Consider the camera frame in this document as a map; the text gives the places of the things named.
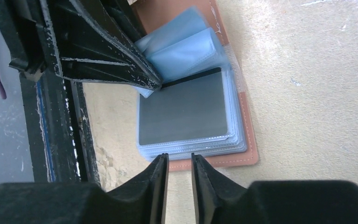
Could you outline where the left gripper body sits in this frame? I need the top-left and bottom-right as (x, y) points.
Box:
(0, 0), (62, 81)

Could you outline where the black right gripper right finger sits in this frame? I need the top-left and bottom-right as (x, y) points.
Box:
(191, 154), (358, 224)

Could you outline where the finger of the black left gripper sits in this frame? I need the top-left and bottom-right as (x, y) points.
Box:
(40, 0), (162, 91)

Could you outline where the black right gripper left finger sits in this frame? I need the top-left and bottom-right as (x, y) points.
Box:
(0, 154), (169, 224)

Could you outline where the pink leather card holder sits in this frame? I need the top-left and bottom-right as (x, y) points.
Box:
(132, 0), (259, 171)

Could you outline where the grey card in sleeve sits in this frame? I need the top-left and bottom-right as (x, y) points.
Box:
(138, 68), (228, 146)

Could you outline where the aluminium frame rail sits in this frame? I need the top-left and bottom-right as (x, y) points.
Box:
(20, 76), (100, 184)

